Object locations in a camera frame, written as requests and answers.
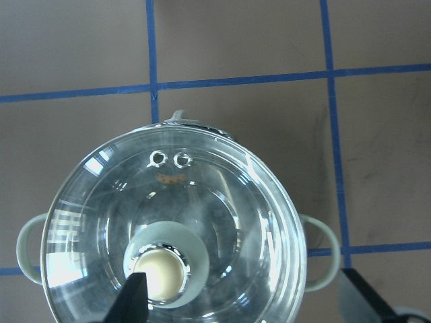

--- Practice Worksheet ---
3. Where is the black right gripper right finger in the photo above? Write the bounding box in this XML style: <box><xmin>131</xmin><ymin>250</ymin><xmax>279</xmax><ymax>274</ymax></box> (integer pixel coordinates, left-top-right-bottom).
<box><xmin>339</xmin><ymin>268</ymin><xmax>402</xmax><ymax>323</ymax></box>

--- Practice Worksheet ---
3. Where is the glass pot lid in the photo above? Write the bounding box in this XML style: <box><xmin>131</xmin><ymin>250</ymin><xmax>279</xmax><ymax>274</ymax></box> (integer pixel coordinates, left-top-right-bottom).
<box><xmin>40</xmin><ymin>120</ymin><xmax>308</xmax><ymax>323</ymax></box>

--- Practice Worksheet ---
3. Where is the pale green cooking pot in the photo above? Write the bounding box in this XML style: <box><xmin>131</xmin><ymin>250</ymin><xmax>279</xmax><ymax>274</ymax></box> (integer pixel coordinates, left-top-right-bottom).
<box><xmin>15</xmin><ymin>109</ymin><xmax>341</xmax><ymax>323</ymax></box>

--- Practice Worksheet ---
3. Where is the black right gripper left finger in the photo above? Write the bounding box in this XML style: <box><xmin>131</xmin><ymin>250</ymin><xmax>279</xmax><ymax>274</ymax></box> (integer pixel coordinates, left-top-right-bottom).
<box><xmin>104</xmin><ymin>273</ymin><xmax>149</xmax><ymax>323</ymax></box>

